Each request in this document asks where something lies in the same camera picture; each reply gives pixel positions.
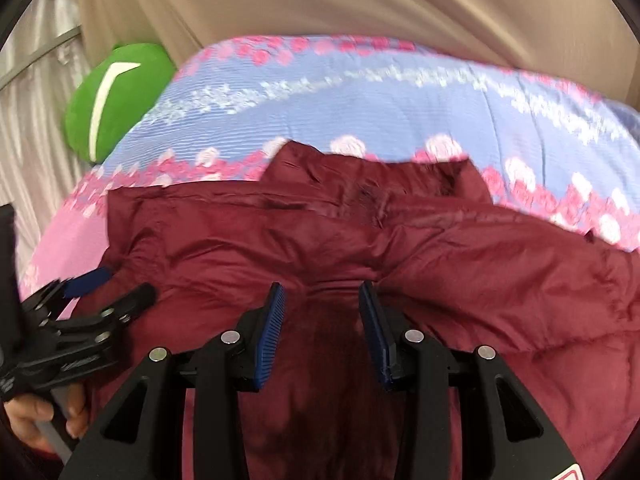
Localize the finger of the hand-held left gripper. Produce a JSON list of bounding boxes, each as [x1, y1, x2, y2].
[[22, 266, 112, 322], [50, 282, 159, 343]]

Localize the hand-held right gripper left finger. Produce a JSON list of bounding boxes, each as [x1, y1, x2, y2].
[[60, 281, 288, 480]]

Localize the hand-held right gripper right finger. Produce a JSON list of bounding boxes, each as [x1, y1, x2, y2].
[[359, 280, 577, 480]]

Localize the maroon quilted jacket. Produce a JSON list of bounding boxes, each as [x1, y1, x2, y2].
[[82, 141, 640, 480]]

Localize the person's left hand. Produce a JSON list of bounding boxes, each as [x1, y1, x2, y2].
[[4, 384, 92, 456]]

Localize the silver satin curtain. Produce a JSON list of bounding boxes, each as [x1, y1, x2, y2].
[[0, 0, 96, 216]]

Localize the green plush pillow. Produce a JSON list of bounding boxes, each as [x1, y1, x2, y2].
[[62, 42, 179, 165]]

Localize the pink floral blanket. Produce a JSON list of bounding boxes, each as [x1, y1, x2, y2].
[[20, 34, 640, 311]]

